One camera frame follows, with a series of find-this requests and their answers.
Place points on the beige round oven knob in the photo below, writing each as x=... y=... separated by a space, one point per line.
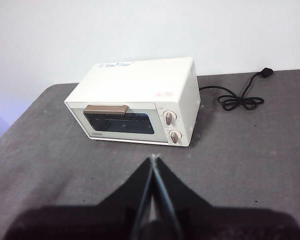
x=175 y=137
x=169 y=117

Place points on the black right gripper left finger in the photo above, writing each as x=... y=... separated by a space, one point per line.
x=90 y=222

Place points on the cream toaster oven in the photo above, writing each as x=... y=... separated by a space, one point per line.
x=140 y=82

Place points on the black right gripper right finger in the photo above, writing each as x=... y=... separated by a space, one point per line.
x=215 y=222

